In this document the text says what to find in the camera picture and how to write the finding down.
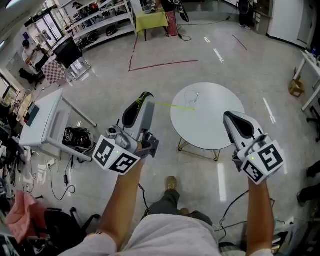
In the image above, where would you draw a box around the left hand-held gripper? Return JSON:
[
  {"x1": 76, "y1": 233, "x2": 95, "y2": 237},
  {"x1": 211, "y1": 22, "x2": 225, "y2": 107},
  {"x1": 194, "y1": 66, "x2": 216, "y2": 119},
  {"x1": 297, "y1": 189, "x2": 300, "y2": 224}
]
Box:
[{"x1": 91, "y1": 91, "x2": 160, "y2": 176}]

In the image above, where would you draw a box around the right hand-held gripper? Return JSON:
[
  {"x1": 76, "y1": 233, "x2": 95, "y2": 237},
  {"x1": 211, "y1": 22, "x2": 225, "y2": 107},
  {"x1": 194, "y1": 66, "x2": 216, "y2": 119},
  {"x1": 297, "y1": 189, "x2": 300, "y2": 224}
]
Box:
[{"x1": 223, "y1": 111, "x2": 286, "y2": 186}]

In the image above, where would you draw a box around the yellow-green star stick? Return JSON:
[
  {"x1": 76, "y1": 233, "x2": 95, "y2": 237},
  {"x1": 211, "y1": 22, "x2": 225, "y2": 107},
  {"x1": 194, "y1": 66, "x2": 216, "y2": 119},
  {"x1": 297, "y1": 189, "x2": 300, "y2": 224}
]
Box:
[{"x1": 134, "y1": 92, "x2": 196, "y2": 111}]

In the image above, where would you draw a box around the clear glass cup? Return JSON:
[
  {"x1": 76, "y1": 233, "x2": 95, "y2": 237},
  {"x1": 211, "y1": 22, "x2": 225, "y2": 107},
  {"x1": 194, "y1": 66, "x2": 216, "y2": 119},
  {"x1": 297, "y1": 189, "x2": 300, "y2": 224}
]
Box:
[{"x1": 183, "y1": 90, "x2": 200, "y2": 107}]

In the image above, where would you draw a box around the person's right forearm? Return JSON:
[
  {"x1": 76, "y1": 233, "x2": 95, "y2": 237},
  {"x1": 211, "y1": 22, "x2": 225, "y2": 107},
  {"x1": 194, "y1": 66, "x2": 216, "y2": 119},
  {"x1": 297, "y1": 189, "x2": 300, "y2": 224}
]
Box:
[{"x1": 245, "y1": 174, "x2": 276, "y2": 251}]

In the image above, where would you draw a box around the person's left forearm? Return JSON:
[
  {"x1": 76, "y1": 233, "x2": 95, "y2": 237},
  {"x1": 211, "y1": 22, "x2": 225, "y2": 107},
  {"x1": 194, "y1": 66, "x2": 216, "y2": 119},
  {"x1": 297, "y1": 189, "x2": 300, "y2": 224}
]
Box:
[{"x1": 96, "y1": 158, "x2": 147, "y2": 254}]

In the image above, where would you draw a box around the round white table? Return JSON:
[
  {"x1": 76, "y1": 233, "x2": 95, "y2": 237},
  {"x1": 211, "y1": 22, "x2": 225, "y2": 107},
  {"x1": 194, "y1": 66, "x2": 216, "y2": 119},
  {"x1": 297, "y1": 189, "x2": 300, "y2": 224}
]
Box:
[{"x1": 170, "y1": 82, "x2": 246, "y2": 162}]

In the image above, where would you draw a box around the cardboard box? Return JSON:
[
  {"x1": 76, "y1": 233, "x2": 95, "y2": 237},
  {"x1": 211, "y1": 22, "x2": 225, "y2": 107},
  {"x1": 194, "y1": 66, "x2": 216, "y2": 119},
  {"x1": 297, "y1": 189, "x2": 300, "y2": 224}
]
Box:
[{"x1": 288, "y1": 76, "x2": 306, "y2": 99}]

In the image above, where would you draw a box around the black swivel chair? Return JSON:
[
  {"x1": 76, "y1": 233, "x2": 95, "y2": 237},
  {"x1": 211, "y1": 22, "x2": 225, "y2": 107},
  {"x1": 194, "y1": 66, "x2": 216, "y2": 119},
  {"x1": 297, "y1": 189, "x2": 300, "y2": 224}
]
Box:
[{"x1": 305, "y1": 104, "x2": 320, "y2": 144}]

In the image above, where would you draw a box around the white rectangular desk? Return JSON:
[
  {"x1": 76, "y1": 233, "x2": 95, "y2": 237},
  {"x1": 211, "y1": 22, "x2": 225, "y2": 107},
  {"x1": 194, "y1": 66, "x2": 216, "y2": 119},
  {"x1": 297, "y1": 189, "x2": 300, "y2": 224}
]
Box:
[{"x1": 18, "y1": 87, "x2": 98, "y2": 163}]

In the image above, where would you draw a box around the person's dark trouser leg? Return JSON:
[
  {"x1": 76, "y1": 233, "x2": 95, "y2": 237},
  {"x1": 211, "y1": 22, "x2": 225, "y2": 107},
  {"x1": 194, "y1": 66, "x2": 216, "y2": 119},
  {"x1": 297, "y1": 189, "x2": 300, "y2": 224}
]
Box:
[{"x1": 146, "y1": 189, "x2": 214, "y2": 226}]

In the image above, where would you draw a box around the white desk with metal legs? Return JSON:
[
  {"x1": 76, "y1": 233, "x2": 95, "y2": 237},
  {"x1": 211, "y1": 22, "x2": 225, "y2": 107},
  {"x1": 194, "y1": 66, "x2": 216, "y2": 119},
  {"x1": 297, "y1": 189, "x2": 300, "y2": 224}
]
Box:
[{"x1": 299, "y1": 49, "x2": 320, "y2": 113}]

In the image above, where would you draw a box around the checkered cloth table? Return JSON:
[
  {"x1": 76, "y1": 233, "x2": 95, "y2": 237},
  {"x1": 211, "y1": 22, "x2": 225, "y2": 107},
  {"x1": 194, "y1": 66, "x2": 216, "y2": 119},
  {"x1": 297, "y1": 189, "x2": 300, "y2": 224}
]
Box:
[{"x1": 40, "y1": 59, "x2": 68, "y2": 85}]

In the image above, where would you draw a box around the red plaid bag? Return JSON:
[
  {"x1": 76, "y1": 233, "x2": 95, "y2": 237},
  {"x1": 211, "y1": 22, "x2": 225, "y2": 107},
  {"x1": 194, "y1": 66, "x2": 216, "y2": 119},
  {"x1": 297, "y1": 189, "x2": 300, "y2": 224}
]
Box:
[{"x1": 164, "y1": 9, "x2": 180, "y2": 38}]

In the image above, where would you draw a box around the black monitor screen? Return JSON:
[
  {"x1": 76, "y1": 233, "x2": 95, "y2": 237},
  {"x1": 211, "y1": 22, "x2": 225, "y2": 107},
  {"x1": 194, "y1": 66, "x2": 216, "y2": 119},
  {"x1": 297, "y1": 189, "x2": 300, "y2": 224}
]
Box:
[{"x1": 53, "y1": 36, "x2": 84, "y2": 70}]

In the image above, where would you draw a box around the green cloth table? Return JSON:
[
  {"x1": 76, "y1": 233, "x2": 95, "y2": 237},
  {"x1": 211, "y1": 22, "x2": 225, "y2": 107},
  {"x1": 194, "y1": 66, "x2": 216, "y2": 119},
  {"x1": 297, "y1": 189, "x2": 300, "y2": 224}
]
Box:
[{"x1": 134, "y1": 9, "x2": 170, "y2": 42}]

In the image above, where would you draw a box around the white shelving unit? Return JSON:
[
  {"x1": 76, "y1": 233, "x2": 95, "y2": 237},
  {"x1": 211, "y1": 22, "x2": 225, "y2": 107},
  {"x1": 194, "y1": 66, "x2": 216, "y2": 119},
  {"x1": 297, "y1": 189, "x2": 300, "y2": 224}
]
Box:
[{"x1": 57, "y1": 0, "x2": 137, "y2": 50}]

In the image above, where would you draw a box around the teal notebook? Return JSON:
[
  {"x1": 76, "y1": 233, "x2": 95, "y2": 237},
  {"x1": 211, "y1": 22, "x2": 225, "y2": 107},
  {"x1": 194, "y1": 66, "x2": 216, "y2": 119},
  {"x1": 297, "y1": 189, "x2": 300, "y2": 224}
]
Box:
[{"x1": 25, "y1": 104, "x2": 41, "y2": 127}]

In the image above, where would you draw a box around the person's white shirt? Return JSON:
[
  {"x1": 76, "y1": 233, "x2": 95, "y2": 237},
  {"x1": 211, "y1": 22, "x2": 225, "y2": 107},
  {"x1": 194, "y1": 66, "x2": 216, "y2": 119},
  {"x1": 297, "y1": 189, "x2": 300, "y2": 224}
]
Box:
[{"x1": 57, "y1": 213, "x2": 275, "y2": 256}]

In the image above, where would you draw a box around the black office chair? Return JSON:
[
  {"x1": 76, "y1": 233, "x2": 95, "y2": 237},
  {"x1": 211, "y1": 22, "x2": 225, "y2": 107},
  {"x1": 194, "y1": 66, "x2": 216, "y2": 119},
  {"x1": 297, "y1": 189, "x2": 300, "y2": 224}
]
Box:
[{"x1": 42, "y1": 206, "x2": 101, "y2": 252}]

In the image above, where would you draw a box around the pink cloth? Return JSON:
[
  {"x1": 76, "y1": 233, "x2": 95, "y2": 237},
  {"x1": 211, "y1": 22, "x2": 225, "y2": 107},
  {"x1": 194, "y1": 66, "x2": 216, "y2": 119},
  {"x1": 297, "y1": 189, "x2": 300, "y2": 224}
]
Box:
[{"x1": 5, "y1": 190, "x2": 48, "y2": 244}]

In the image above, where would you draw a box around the white metal frame stand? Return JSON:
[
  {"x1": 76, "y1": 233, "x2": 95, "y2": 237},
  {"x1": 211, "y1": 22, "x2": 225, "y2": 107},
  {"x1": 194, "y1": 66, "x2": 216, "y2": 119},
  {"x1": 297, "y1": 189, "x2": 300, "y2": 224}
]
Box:
[{"x1": 66, "y1": 56, "x2": 92, "y2": 81}]

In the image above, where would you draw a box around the thin black cable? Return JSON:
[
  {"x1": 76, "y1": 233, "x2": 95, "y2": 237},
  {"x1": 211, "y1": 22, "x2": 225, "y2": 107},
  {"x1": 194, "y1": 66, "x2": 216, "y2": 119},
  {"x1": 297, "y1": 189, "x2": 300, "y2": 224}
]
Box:
[{"x1": 138, "y1": 183, "x2": 151, "y2": 219}]

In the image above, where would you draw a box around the black power adapter cable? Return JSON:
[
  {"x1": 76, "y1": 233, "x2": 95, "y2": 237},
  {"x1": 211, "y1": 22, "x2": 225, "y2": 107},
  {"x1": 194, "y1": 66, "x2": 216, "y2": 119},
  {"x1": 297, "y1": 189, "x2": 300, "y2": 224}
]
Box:
[{"x1": 46, "y1": 154, "x2": 76, "y2": 202}]

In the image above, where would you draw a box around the long black floor cable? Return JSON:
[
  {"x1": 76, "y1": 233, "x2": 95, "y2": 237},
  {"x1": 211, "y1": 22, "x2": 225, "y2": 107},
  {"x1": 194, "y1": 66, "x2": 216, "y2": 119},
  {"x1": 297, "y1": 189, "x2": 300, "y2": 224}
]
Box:
[{"x1": 176, "y1": 15, "x2": 232, "y2": 42}]

